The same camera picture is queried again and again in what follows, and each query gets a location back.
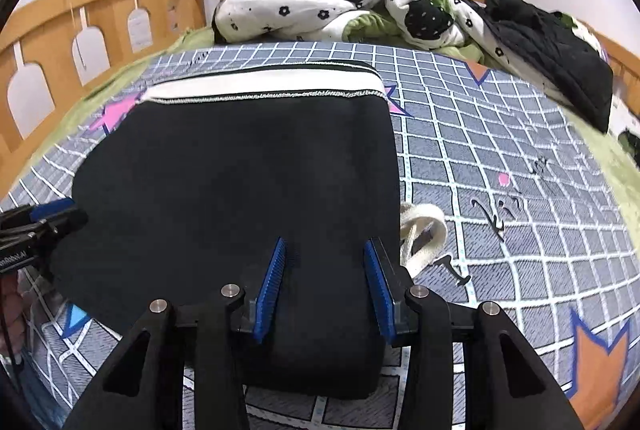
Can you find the white floral strawberry quilt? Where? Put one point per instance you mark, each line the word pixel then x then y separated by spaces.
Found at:
pixel 280 9

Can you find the person's left hand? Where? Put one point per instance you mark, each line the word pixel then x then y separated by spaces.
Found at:
pixel 14 310

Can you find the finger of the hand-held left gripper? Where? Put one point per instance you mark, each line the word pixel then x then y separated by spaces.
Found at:
pixel 65 225
pixel 52 209

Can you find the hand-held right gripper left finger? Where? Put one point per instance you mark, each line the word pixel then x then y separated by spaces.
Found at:
pixel 270 290

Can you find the black pants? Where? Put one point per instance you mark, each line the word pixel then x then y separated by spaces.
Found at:
pixel 225 185

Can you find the green fleece bed cover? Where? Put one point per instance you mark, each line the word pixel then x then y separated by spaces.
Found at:
pixel 615 180

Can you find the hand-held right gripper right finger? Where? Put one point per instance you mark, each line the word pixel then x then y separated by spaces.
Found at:
pixel 382 295

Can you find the grey grid star bedsheet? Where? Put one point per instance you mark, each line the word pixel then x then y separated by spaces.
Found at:
pixel 500 134

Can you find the black quilted jacket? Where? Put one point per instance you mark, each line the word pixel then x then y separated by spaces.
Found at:
pixel 550 54

